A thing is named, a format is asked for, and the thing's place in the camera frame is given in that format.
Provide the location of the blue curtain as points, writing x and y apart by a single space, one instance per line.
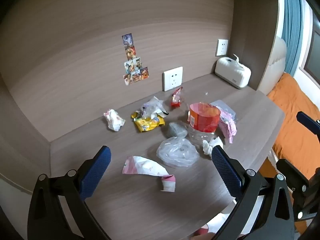
292 27

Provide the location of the pink plastic wrapper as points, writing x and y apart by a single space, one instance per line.
228 126

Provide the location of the crumpled white tissue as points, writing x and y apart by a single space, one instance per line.
212 145

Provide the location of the window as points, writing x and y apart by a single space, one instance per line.
312 52

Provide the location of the clear plastic lidded box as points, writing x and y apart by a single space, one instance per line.
223 105

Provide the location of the clear crumpled plastic wrapper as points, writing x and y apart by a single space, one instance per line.
153 105

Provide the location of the grey crumpled wad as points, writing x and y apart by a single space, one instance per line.
176 130

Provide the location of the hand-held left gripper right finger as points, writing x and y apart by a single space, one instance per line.
226 172

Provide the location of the orange bed blanket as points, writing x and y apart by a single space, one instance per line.
292 112

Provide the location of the white wall socket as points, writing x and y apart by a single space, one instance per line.
173 78
222 47

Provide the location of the beige padded headboard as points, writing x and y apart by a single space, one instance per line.
273 65

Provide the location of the cluster of picture stickers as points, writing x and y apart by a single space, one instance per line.
134 60

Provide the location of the clear plastic bag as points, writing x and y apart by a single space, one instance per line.
177 152

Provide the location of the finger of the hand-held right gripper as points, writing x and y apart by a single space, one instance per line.
291 172
307 121

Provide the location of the yellow snack wrapper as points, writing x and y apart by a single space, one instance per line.
148 123

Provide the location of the crumpled white pink paper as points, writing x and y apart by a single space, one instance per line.
114 120

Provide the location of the white tissue box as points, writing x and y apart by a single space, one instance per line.
232 72

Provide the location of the red label plastic jar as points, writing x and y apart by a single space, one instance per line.
203 120

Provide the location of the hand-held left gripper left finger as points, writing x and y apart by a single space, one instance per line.
96 172

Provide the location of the white and red clothing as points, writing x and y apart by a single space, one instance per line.
211 226

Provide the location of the red snack wrapper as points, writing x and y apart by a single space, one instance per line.
177 97

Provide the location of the pink white paper wrapper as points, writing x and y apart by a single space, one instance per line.
147 168

